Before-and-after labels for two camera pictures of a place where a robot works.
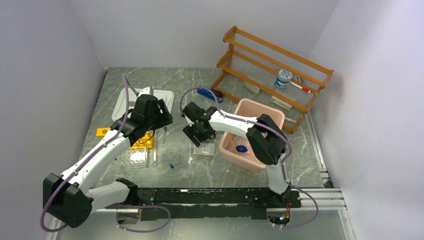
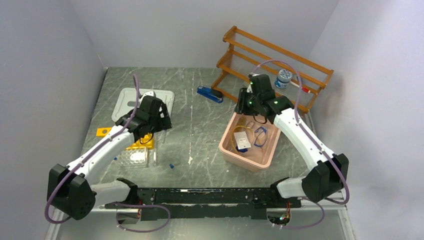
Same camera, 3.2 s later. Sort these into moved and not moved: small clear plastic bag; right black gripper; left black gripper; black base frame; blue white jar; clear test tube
Moved: small clear plastic bag; right black gripper
Not moved: blue white jar; black base frame; clear test tube; left black gripper
